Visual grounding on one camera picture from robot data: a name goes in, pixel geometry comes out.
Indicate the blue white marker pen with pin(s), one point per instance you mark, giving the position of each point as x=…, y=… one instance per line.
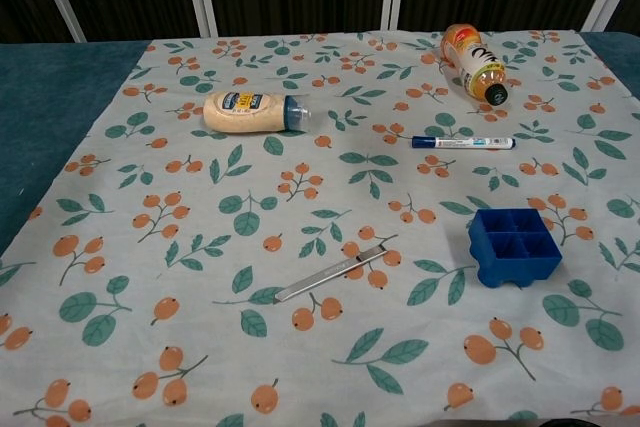
x=462, y=142

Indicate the mayonnaise squeeze bottle blue cap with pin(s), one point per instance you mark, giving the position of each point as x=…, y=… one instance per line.
x=245, y=112

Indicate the blue ice cube tray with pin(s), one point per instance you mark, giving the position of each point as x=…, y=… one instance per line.
x=515, y=252

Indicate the orange juice bottle white label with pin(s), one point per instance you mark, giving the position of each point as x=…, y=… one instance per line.
x=475, y=64

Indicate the floral print tablecloth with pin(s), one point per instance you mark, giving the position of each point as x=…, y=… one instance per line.
x=300, y=227

